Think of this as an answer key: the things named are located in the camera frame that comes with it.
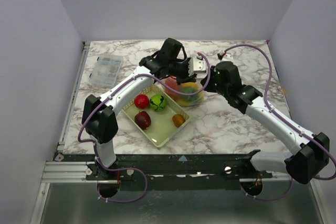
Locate red bell pepper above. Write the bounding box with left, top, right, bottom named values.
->
left=164, top=77, right=182, bottom=100

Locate clear zip top bag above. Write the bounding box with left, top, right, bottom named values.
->
left=161, top=76, right=204, bottom=106

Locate green bell pepper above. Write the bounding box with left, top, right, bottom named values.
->
left=180, top=88, right=200, bottom=103

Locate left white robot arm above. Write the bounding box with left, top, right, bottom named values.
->
left=78, top=38, right=207, bottom=179

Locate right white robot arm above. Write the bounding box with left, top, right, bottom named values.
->
left=206, top=61, right=330, bottom=184

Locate green round melon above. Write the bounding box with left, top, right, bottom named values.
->
left=150, top=94, right=167, bottom=112

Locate red apple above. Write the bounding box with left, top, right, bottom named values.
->
left=134, top=94, right=150, bottom=109

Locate pale green plastic basket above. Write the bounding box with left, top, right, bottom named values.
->
left=136, top=84, right=190, bottom=148

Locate dark red plum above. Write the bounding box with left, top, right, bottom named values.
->
left=134, top=111, right=151, bottom=130

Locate clear plastic parts box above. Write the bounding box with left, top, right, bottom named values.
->
left=89, top=54, right=123, bottom=88

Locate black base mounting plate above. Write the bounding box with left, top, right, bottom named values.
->
left=54, top=153, right=275, bottom=194

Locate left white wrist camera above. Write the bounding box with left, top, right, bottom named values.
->
left=188, top=56, right=207, bottom=77

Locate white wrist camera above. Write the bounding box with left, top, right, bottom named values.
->
left=188, top=56, right=207, bottom=77
left=217, top=51, right=233, bottom=61

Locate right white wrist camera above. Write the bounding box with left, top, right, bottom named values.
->
left=217, top=51, right=233, bottom=61

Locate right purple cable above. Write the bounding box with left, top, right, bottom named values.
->
left=216, top=44, right=336, bottom=201

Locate aluminium extrusion rail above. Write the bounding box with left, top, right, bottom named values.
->
left=40, top=161, right=99, bottom=183

